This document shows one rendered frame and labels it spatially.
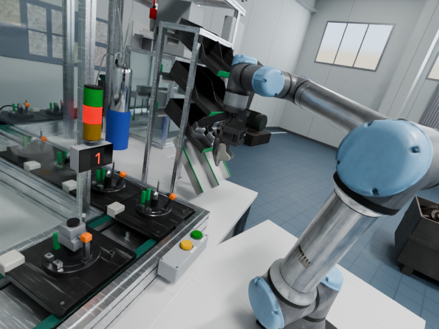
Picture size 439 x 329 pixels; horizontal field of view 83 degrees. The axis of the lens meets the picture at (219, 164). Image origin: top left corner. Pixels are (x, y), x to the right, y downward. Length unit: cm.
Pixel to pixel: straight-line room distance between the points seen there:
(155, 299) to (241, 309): 27
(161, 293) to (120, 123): 124
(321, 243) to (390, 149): 21
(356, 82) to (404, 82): 136
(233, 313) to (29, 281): 55
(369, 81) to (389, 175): 808
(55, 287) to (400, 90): 760
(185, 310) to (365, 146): 67
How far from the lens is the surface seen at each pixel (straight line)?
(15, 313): 82
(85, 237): 73
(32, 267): 83
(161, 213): 98
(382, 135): 43
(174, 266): 82
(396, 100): 772
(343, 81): 867
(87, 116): 81
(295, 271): 59
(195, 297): 89
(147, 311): 84
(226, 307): 89
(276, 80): 69
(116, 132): 185
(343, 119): 65
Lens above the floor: 153
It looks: 20 degrees down
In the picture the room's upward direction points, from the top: 13 degrees clockwise
